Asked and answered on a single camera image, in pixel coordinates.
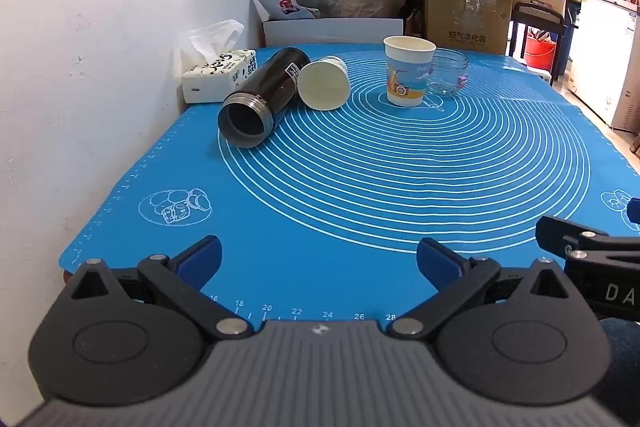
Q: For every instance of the black stool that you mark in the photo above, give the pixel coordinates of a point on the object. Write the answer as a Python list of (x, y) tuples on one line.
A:
[(540, 11)]

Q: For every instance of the printed white paper cup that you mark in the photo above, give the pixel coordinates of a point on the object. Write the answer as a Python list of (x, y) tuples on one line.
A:
[(407, 77)]

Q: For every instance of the white chest freezer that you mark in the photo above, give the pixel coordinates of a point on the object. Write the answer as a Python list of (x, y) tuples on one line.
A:
[(600, 57)]

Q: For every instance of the black thermos bottle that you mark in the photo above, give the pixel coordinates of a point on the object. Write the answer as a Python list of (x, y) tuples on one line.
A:
[(270, 82)]

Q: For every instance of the white tissue box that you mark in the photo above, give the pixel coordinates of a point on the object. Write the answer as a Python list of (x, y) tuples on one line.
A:
[(215, 77)]

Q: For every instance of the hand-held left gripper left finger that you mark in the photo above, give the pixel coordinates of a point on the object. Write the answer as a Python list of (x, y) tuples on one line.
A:
[(200, 261)]

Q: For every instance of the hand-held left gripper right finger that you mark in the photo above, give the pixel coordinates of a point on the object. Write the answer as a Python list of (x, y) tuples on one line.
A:
[(439, 261)]

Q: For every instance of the blue silicone baking mat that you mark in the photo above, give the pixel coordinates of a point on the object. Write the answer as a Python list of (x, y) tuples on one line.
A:
[(350, 187)]

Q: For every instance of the red bucket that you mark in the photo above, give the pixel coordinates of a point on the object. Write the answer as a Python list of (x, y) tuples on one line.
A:
[(540, 52)]

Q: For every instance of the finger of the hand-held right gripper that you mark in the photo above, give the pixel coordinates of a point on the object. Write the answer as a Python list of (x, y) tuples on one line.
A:
[(636, 211), (590, 243)]

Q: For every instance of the brown cardboard box with tape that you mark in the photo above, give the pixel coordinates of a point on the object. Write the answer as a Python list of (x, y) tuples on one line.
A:
[(465, 19)]

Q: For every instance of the white cardboard box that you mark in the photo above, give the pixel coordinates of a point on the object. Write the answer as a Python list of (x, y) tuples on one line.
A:
[(330, 32)]

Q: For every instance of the plain white paper cup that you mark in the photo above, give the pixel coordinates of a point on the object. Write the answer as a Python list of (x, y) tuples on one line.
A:
[(322, 88)]

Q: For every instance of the clear glass jar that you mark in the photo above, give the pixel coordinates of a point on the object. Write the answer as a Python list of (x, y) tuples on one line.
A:
[(451, 77)]

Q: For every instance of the person's leg in jeans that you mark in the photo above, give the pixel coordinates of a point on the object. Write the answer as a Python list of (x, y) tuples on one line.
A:
[(622, 367)]

